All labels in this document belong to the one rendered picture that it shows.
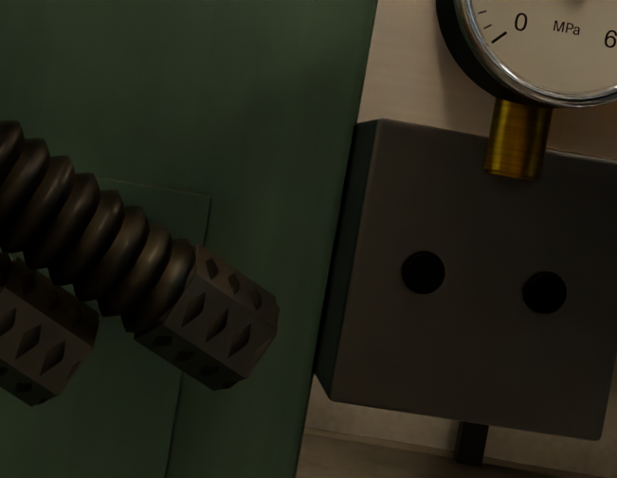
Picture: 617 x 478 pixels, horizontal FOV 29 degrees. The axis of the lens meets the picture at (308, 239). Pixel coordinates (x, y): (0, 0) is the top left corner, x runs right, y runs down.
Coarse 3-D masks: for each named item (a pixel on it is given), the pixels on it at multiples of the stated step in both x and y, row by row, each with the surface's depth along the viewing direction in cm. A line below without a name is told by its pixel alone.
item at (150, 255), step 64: (0, 128) 24; (0, 192) 24; (64, 192) 25; (0, 256) 26; (64, 256) 25; (128, 256) 25; (192, 256) 26; (0, 320) 25; (64, 320) 26; (128, 320) 26; (192, 320) 26; (256, 320) 26; (0, 384) 27; (64, 384) 26
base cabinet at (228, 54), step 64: (0, 0) 35; (64, 0) 35; (128, 0) 35; (192, 0) 35; (256, 0) 35; (320, 0) 36; (0, 64) 35; (64, 64) 35; (128, 64) 35; (192, 64) 35; (256, 64) 36; (320, 64) 36; (64, 128) 35; (128, 128) 35; (192, 128) 36; (256, 128) 36; (320, 128) 36; (128, 192) 35; (192, 192) 36; (256, 192) 36; (320, 192) 36; (256, 256) 36; (320, 256) 36; (320, 320) 36; (128, 384) 36; (192, 384) 36; (256, 384) 36; (0, 448) 35; (64, 448) 36; (128, 448) 36; (192, 448) 36; (256, 448) 36
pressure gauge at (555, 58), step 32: (448, 0) 31; (480, 0) 30; (512, 0) 30; (544, 0) 30; (576, 0) 30; (608, 0) 30; (448, 32) 32; (480, 32) 30; (512, 32) 30; (544, 32) 30; (576, 32) 30; (608, 32) 30; (480, 64) 30; (512, 64) 30; (544, 64) 30; (576, 64) 30; (608, 64) 30; (512, 96) 31; (544, 96) 30; (576, 96) 30; (608, 96) 30; (512, 128) 32; (544, 128) 32; (512, 160) 32
